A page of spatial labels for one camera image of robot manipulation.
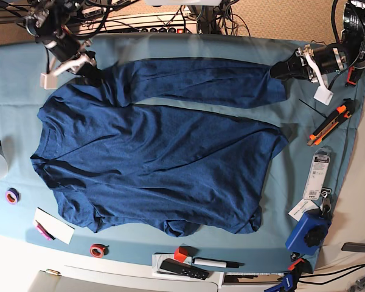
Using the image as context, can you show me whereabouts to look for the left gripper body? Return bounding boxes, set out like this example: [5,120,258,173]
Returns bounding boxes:
[296,45,328,89]

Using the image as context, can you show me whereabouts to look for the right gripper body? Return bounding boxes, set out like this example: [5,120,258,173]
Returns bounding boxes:
[42,54,97,77]

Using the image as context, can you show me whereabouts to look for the dark blue t-shirt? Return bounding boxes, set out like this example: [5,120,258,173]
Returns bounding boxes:
[30,58,288,237]

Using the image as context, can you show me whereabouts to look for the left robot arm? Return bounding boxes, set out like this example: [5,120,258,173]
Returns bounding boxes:
[270,1,365,106]

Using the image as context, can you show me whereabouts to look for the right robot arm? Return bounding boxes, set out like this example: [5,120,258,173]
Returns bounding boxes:
[20,1,112,89]

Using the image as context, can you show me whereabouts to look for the black zip tie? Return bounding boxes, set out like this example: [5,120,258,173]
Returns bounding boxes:
[298,97,327,117]

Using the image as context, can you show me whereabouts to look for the orange black utility knife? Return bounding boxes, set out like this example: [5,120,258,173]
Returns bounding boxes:
[307,99,356,147]

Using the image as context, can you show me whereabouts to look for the orange black clamp top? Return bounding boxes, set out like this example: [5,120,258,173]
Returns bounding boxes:
[345,66,363,87]

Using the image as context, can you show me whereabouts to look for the packaged tool blister pack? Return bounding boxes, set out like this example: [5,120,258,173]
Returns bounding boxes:
[302,148,331,200]

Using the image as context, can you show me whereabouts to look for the light blue table cloth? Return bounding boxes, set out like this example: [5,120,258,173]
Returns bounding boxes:
[0,32,365,274]

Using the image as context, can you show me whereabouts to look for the power strip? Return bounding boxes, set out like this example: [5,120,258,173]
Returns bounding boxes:
[78,12,201,36]

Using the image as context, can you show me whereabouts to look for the white label card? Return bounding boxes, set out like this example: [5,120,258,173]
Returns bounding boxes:
[288,199,319,221]

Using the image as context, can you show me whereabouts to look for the purple tape roll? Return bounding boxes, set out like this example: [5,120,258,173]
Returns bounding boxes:
[5,188,20,204]

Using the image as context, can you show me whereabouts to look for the blue box with knob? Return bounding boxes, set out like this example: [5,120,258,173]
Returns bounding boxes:
[285,209,332,256]

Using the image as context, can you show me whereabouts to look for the white paper card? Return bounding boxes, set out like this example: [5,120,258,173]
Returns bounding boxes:
[33,207,75,245]

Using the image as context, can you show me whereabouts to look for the black phone device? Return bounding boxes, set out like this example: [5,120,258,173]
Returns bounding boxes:
[341,242,365,252]

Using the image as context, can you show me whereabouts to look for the red tape roll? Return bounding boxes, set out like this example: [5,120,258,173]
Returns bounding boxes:
[89,243,109,258]

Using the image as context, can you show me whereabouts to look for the orange clamp bottom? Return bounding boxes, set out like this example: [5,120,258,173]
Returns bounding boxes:
[288,258,305,271]

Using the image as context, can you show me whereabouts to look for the blue spring clamp bottom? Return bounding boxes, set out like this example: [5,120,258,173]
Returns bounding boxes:
[264,273,299,292]

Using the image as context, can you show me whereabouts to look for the red cube block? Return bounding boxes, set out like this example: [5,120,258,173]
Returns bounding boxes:
[173,246,189,263]

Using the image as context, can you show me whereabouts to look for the black remote control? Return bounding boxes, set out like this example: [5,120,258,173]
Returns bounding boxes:
[160,259,210,280]

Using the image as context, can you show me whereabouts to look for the white marker pen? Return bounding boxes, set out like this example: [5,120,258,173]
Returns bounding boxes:
[192,257,244,269]

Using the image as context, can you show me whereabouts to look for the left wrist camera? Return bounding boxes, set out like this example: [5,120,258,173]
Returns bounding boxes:
[313,86,333,106]

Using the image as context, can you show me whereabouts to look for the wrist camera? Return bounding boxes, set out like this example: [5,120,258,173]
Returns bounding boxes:
[40,73,58,90]
[313,86,333,106]

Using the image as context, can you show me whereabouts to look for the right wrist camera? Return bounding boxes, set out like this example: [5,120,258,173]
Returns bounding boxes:
[40,73,58,90]

